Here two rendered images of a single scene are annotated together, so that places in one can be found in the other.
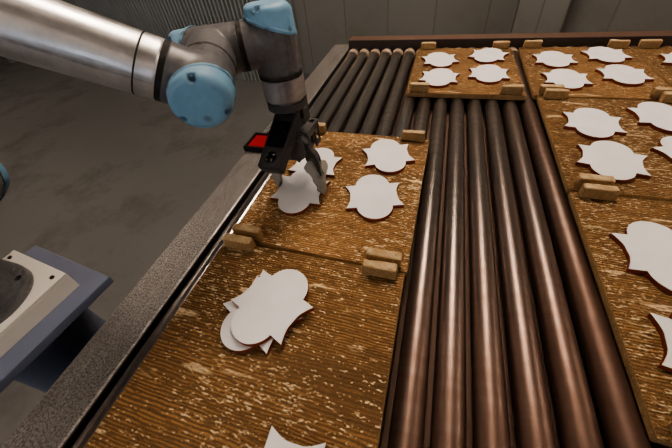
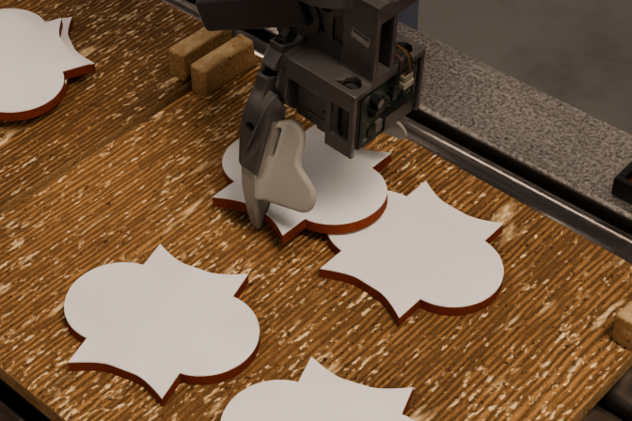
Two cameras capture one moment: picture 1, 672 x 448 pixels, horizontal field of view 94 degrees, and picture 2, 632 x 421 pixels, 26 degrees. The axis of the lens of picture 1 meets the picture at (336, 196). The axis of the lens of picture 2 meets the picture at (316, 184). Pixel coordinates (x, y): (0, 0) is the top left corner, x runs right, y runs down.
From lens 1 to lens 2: 101 cm
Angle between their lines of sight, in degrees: 74
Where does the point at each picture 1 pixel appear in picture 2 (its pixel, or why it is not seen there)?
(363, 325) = not seen: outside the picture
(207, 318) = (68, 6)
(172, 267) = not seen: outside the picture
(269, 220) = not seen: hidden behind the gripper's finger
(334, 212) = (177, 230)
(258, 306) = (13, 44)
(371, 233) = (47, 270)
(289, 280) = (28, 89)
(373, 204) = (124, 300)
